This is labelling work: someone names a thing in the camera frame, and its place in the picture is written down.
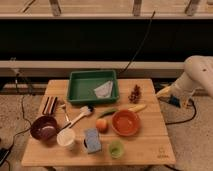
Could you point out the orange bowl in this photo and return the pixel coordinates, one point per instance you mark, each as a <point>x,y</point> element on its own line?
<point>125,123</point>

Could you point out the striped brown block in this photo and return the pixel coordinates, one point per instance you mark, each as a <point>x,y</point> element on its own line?
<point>49,105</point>

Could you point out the grey folded cloth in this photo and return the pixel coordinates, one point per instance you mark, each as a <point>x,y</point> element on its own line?
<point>104,91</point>

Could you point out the blue power adapter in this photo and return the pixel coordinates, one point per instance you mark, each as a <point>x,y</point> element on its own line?
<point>174,101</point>

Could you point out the metal spoon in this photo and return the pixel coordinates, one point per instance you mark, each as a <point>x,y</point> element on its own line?
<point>63,107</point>

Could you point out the orange peach fruit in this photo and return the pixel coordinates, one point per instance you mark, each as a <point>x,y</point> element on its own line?
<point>102,125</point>

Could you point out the green cup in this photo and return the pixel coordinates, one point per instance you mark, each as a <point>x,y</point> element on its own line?
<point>116,149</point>

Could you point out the white dish brush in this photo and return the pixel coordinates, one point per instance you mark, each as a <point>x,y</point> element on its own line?
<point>85,111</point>

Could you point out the blue grey sponge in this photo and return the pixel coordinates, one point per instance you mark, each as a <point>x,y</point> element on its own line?
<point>92,141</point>

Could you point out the white cup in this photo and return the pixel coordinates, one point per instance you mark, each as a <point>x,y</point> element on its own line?
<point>66,138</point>

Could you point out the green pepper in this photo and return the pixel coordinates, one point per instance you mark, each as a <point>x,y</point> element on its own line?
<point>108,112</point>

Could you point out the wooden table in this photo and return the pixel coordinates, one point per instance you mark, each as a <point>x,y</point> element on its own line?
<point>151,146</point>

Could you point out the dark red bowl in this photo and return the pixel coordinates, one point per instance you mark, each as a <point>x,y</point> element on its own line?
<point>44,128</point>

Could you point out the green plastic tray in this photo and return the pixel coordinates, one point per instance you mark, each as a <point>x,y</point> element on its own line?
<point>82,84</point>

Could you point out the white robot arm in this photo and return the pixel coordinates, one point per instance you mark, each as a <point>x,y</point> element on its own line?
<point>198,72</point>

